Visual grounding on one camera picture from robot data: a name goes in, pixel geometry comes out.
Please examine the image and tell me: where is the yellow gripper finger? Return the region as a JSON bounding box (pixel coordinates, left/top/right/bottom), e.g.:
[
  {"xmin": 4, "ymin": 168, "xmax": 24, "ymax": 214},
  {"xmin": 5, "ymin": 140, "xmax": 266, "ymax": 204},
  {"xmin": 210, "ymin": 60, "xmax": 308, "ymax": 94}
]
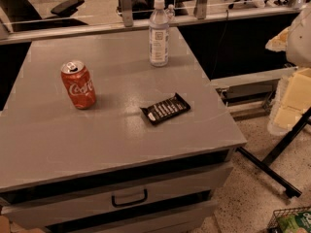
[
  {"xmin": 267, "ymin": 68, "xmax": 311, "ymax": 136},
  {"xmin": 265, "ymin": 28, "xmax": 289, "ymax": 52}
]

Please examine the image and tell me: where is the clear plastic water bottle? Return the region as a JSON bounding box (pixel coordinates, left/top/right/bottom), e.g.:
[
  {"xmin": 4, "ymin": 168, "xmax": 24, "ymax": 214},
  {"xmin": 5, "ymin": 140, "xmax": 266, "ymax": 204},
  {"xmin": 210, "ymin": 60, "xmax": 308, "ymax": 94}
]
[{"xmin": 149, "ymin": 0, "xmax": 169, "ymax": 67}]

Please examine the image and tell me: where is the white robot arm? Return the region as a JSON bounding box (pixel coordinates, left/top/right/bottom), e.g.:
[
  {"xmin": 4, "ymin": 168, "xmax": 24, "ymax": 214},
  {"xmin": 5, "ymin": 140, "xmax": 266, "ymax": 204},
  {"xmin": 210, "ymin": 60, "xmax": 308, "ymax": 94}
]
[{"xmin": 265, "ymin": 5, "xmax": 311, "ymax": 136}]

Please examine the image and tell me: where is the black metal floor stand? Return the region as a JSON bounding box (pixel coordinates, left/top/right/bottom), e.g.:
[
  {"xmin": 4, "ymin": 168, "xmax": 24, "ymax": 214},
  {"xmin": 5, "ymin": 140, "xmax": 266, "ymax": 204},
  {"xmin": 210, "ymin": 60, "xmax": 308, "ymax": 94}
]
[{"xmin": 237, "ymin": 108, "xmax": 311, "ymax": 198}]

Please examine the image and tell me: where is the green package in basket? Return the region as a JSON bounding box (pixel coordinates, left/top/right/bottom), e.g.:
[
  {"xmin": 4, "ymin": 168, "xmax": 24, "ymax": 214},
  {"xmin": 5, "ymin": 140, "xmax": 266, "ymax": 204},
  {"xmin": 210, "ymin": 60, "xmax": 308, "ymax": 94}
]
[{"xmin": 277, "ymin": 211, "xmax": 311, "ymax": 233}]

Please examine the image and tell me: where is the black snack bar wrapper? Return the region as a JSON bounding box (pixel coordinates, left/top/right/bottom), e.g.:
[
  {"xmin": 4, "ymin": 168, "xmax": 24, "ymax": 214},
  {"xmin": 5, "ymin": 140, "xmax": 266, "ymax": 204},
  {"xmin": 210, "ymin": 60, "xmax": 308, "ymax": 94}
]
[{"xmin": 140, "ymin": 93, "xmax": 191, "ymax": 125}]

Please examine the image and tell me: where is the grey drawer cabinet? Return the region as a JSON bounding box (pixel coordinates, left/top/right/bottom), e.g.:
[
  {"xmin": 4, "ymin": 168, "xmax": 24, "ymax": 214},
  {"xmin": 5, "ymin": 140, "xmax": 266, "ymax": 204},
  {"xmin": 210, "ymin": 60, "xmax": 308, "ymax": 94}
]
[{"xmin": 0, "ymin": 29, "xmax": 245, "ymax": 233}]

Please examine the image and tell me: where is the red Coca-Cola can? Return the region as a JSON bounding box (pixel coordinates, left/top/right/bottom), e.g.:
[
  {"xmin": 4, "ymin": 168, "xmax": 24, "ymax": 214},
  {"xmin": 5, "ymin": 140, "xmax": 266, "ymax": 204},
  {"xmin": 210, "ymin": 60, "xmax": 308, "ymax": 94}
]
[{"xmin": 61, "ymin": 60, "xmax": 96, "ymax": 109}]

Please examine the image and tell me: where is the black office chair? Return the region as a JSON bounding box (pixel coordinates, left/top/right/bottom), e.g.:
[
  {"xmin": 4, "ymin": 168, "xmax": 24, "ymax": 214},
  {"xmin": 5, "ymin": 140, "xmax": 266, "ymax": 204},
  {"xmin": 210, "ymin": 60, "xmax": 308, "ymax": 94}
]
[{"xmin": 0, "ymin": 0, "xmax": 85, "ymax": 32}]

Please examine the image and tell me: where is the grey metal rail frame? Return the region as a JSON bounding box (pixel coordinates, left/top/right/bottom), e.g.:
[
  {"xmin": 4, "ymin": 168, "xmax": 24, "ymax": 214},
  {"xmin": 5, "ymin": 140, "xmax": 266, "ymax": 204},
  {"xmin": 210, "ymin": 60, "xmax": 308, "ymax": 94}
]
[{"xmin": 211, "ymin": 67, "xmax": 296, "ymax": 121}]

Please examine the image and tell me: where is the wire basket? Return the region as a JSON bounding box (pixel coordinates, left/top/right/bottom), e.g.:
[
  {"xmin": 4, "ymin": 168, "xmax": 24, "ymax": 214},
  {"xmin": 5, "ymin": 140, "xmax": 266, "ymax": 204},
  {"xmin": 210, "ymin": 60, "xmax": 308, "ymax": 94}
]
[{"xmin": 266, "ymin": 206, "xmax": 311, "ymax": 233}]

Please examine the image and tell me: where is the black drawer handle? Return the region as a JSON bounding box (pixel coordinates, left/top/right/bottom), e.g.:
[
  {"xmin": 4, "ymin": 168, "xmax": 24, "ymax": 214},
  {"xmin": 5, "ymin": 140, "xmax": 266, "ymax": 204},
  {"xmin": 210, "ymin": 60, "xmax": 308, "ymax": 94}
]
[{"xmin": 111, "ymin": 188, "xmax": 149, "ymax": 208}]

